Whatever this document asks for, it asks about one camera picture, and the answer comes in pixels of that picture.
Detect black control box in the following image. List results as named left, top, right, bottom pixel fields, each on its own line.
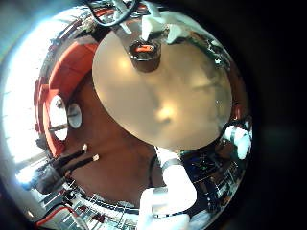
left=183, top=152, right=226, bottom=196

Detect orange curved sofa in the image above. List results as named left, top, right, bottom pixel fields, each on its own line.
left=33, top=40, right=101, bottom=158

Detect person in grey sweater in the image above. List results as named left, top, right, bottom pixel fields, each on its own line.
left=30, top=144, right=101, bottom=196

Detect red cable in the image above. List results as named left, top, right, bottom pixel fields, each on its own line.
left=34, top=204, right=85, bottom=230

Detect black camera cable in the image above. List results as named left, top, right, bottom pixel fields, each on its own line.
left=84, top=0, right=140, bottom=28

